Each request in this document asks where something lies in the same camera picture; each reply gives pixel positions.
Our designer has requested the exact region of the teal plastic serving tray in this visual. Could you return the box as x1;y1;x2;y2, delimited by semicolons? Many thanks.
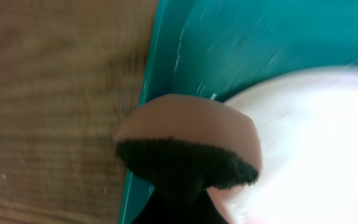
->
121;1;358;223

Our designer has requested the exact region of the green and pink sponge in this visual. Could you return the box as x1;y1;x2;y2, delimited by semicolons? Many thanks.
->
116;95;262;204

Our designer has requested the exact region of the white plate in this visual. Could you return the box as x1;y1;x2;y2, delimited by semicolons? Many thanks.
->
209;67;358;223

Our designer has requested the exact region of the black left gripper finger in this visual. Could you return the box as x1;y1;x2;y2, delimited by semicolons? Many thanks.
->
131;190;228;224

